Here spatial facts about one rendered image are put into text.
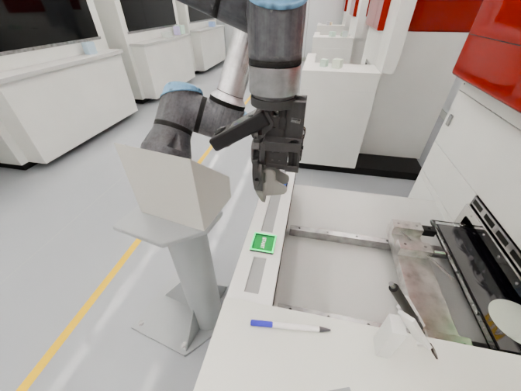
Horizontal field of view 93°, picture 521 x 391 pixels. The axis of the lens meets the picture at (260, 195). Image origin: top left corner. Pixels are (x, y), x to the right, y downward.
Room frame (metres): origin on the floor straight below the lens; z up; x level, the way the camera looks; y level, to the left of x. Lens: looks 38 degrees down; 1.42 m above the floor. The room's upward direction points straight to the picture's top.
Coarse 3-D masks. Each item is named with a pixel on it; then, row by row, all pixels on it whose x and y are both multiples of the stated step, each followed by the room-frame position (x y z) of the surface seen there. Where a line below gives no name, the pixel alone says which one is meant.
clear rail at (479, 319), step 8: (432, 224) 0.52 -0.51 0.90; (440, 240) 0.46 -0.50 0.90; (448, 248) 0.43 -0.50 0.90; (448, 256) 0.41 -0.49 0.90; (456, 264) 0.38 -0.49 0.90; (456, 272) 0.36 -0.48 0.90; (464, 288) 0.31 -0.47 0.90; (464, 296) 0.30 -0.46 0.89; (472, 296) 0.29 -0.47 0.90; (472, 304) 0.28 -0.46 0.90; (472, 312) 0.26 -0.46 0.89; (480, 312) 0.26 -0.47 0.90; (480, 320) 0.24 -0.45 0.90; (480, 328) 0.23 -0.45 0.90; (488, 336) 0.21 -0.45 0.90; (488, 344) 0.20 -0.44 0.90
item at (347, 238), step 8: (296, 232) 0.55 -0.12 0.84; (304, 232) 0.54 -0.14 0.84; (312, 232) 0.54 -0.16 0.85; (320, 232) 0.54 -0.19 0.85; (328, 232) 0.54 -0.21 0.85; (336, 232) 0.54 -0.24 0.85; (328, 240) 0.53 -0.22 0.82; (336, 240) 0.52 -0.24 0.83; (344, 240) 0.52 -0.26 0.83; (352, 240) 0.51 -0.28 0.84; (360, 240) 0.51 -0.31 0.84; (368, 240) 0.50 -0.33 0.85; (376, 240) 0.50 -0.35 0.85; (384, 240) 0.50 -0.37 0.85; (384, 248) 0.49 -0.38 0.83; (432, 248) 0.47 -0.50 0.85; (440, 248) 0.47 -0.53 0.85; (432, 256) 0.47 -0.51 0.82; (440, 256) 0.46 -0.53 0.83
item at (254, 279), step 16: (288, 192) 0.60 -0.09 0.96; (256, 208) 0.53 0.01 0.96; (272, 208) 0.53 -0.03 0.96; (288, 208) 0.53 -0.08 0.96; (256, 224) 0.46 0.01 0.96; (272, 224) 0.47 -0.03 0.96; (240, 256) 0.36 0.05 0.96; (256, 256) 0.36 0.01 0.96; (272, 256) 0.36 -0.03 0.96; (240, 272) 0.32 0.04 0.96; (256, 272) 0.32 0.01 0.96; (272, 272) 0.32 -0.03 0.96; (240, 288) 0.28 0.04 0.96; (256, 288) 0.28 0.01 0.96; (272, 288) 0.28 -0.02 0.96
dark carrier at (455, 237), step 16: (448, 240) 0.46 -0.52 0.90; (464, 240) 0.46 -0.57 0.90; (480, 240) 0.46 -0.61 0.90; (464, 256) 0.41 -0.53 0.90; (480, 256) 0.41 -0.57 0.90; (464, 272) 0.36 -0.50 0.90; (480, 272) 0.36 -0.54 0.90; (496, 272) 0.36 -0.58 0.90; (480, 288) 0.32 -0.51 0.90; (496, 288) 0.32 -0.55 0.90; (512, 288) 0.32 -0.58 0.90; (480, 304) 0.28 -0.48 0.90; (496, 336) 0.21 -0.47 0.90; (512, 352) 0.18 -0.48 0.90
